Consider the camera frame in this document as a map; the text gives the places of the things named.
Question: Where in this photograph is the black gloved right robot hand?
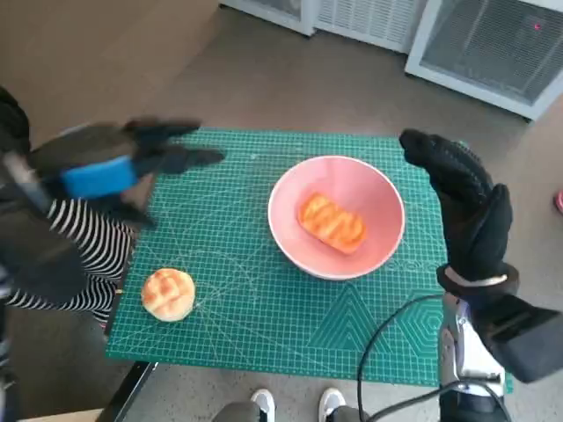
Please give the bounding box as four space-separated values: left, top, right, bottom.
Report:
398 127 515 282

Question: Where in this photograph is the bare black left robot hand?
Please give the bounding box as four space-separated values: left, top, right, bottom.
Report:
33 116 226 230

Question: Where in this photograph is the round tan toy bread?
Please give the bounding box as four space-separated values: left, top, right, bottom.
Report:
140 267 196 324

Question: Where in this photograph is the oblong orange striped toy bread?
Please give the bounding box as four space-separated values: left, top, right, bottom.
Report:
297 192 368 256

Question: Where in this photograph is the pink bowl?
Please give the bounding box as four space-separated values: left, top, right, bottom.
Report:
267 156 406 281

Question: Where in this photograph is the person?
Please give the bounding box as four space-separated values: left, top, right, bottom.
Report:
0 85 135 329

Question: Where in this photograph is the white cabinet with mesh panel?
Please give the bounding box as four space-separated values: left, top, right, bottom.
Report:
404 0 563 120

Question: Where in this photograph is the green cutting mat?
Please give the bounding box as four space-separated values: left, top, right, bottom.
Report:
104 127 515 395

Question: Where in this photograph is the white cabinet with louvre grille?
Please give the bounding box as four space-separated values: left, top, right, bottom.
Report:
312 0 428 55

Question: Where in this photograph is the narrow white cabinet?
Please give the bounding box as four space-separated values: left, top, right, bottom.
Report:
218 0 316 37

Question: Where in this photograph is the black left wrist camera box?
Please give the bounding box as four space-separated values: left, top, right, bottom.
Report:
0 188 89 305

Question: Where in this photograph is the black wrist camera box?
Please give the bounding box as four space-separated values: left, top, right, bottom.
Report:
472 292 563 384
0 188 89 305

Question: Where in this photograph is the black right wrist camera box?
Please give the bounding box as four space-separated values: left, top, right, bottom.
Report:
472 292 563 384

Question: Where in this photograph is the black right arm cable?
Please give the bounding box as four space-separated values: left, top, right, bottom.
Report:
355 293 511 422

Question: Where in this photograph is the black table frame bar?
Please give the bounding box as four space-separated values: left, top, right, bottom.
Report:
106 360 158 422

